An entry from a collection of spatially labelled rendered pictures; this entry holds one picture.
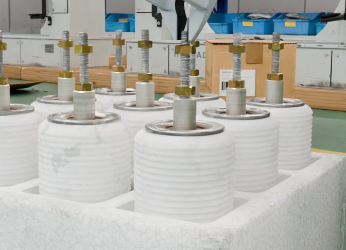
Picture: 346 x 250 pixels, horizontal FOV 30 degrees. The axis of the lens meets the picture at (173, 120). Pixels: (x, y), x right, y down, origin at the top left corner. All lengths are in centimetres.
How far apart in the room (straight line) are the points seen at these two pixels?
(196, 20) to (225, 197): 16
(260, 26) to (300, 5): 405
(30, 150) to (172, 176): 21
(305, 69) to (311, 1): 717
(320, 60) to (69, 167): 229
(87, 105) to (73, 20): 331
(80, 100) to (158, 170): 13
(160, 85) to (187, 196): 270
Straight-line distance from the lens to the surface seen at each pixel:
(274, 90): 81
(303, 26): 591
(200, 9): 59
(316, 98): 279
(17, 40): 423
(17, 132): 71
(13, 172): 72
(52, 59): 397
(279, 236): 66
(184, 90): 60
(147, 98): 76
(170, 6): 61
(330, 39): 302
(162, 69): 335
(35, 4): 839
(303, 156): 80
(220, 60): 183
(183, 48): 59
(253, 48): 184
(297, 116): 79
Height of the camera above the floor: 35
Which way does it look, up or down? 8 degrees down
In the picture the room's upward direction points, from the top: straight up
